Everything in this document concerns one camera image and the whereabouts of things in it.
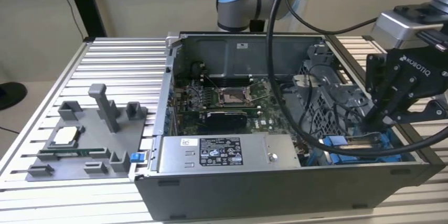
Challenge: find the CPU socket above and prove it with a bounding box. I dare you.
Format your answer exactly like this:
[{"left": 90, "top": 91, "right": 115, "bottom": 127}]
[{"left": 218, "top": 87, "right": 252, "bottom": 106}]

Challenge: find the silver power supply unit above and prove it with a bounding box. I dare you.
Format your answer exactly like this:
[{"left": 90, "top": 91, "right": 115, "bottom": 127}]
[{"left": 150, "top": 133, "right": 303, "bottom": 174}]

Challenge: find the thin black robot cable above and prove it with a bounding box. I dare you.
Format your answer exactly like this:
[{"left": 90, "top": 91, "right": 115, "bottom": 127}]
[{"left": 288, "top": 0, "right": 382, "bottom": 35}]

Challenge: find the thin metal locking lever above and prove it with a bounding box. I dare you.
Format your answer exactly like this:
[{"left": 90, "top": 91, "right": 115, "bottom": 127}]
[{"left": 204, "top": 73, "right": 222, "bottom": 91}]

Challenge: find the dark grey PC case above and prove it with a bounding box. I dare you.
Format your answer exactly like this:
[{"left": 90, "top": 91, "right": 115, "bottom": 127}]
[{"left": 134, "top": 31, "right": 444, "bottom": 221}]

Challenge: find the grey parts rack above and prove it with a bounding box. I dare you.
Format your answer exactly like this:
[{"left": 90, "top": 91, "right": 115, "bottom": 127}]
[{"left": 26, "top": 83, "right": 151, "bottom": 183}]

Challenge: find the metal socket cover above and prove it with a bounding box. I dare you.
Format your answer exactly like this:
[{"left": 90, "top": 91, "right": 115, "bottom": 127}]
[{"left": 248, "top": 81, "right": 274, "bottom": 99}]

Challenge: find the hard disk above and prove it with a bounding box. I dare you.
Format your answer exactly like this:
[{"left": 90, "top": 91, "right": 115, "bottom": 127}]
[{"left": 322, "top": 131, "right": 403, "bottom": 166}]

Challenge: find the silver CPU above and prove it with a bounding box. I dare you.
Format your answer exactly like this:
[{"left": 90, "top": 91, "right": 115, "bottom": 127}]
[{"left": 51, "top": 126, "right": 80, "bottom": 145}]

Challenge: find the black round stand base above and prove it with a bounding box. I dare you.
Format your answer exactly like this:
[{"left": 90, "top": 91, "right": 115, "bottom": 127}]
[{"left": 0, "top": 82, "right": 28, "bottom": 111}]

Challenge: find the black graphics card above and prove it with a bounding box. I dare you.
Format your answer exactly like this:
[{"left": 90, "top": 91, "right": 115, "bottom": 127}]
[{"left": 199, "top": 110, "right": 250, "bottom": 131}]

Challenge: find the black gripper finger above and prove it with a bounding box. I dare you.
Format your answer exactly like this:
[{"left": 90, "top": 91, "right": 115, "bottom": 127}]
[
  {"left": 383, "top": 76, "right": 422, "bottom": 127},
  {"left": 363, "top": 63, "right": 402, "bottom": 126}
]

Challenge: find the blue case latch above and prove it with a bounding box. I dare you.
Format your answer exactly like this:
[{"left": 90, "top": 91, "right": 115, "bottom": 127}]
[{"left": 128, "top": 152, "right": 147, "bottom": 164}]

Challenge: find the green RAM stick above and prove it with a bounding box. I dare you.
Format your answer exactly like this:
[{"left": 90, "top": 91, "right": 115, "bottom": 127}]
[{"left": 39, "top": 148, "right": 107, "bottom": 156}]

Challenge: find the green motherboard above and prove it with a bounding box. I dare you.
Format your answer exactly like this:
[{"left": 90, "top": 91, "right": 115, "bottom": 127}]
[{"left": 171, "top": 76, "right": 302, "bottom": 138}]

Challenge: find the grey perforated disk bay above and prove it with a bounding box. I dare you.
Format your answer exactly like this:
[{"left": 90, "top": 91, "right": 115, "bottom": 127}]
[{"left": 292, "top": 60, "right": 372, "bottom": 141}]

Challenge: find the black disk power wire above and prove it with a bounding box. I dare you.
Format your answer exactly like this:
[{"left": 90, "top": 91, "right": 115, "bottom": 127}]
[{"left": 332, "top": 100, "right": 372, "bottom": 131}]

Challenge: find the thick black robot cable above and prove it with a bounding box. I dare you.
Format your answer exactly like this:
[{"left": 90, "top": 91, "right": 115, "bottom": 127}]
[{"left": 266, "top": 0, "right": 448, "bottom": 156}]

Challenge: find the black frame post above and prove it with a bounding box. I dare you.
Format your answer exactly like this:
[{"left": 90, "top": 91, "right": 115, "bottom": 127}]
[{"left": 64, "top": 0, "right": 108, "bottom": 38}]

